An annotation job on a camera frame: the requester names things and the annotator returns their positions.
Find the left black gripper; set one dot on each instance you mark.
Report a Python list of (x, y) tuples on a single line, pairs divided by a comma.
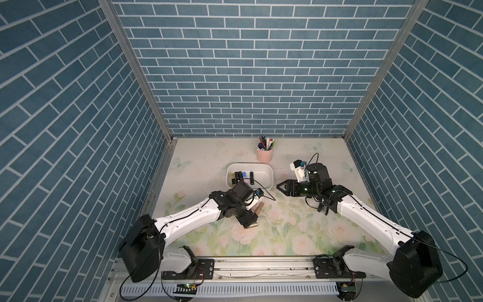
[(249, 219)]

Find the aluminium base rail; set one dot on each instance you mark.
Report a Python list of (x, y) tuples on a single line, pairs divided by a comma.
[(264, 268)]

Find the left green circuit board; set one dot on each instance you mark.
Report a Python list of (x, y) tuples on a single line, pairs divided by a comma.
[(184, 288)]

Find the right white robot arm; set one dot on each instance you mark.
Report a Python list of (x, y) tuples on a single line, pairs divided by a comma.
[(418, 247)]

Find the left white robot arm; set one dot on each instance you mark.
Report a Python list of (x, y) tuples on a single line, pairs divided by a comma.
[(147, 249)]

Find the pens in cup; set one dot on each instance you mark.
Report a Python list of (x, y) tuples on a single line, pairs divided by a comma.
[(265, 143)]

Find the pink pen cup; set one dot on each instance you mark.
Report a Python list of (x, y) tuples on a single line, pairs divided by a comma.
[(264, 156)]

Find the tan lipstick tube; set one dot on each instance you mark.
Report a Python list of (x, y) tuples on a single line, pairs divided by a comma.
[(259, 208)]

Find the right green circuit board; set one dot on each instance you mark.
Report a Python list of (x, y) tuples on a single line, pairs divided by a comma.
[(346, 292)]

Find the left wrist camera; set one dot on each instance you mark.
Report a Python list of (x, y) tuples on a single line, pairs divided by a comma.
[(254, 199)]

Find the white plastic storage box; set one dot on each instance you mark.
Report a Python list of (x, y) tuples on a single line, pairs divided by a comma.
[(263, 174)]

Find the floral table mat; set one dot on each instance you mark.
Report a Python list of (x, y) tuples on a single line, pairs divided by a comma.
[(286, 226)]

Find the green circuit board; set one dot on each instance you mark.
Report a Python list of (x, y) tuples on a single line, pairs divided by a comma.
[(184, 288), (346, 292)]

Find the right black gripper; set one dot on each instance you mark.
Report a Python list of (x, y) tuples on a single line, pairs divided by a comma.
[(288, 186)]

